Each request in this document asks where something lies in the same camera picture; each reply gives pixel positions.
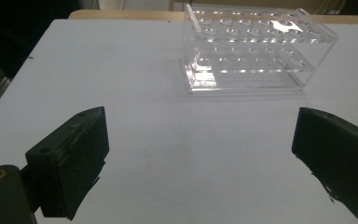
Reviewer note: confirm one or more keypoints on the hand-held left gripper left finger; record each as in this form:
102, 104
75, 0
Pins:
68, 161

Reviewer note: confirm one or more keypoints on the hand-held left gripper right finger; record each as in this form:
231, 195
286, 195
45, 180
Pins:
335, 161

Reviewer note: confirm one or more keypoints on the clear acrylic test tube rack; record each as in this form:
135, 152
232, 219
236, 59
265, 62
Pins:
245, 31

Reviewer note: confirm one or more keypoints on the white table board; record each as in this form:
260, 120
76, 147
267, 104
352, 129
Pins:
167, 124

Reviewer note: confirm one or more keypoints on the black curtain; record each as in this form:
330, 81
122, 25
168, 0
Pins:
12, 31

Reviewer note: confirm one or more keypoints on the wooden table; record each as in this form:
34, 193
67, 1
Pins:
121, 15

